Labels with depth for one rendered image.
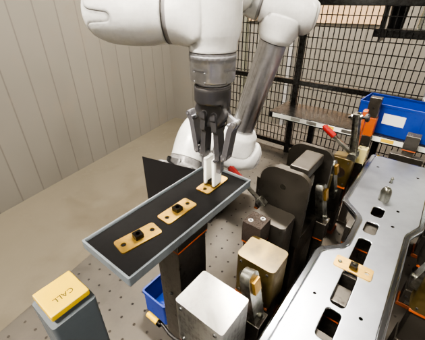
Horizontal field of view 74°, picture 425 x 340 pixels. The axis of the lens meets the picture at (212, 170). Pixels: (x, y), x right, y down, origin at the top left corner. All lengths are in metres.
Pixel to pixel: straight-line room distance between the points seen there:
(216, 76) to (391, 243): 0.63
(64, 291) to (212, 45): 0.46
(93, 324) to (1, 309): 1.67
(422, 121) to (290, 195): 0.82
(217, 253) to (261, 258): 0.53
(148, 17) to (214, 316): 0.50
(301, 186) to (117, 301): 0.70
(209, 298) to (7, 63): 2.51
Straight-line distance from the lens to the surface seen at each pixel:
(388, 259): 0.84
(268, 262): 0.63
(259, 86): 1.14
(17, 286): 2.28
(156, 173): 1.27
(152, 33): 0.56
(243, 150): 1.24
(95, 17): 0.60
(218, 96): 0.56
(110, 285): 1.11
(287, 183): 0.73
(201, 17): 0.52
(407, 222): 0.99
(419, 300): 0.84
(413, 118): 1.44
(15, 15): 2.85
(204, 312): 0.51
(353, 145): 1.12
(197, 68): 0.55
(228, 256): 1.14
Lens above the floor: 1.54
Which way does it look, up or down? 31 degrees down
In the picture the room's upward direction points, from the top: straight up
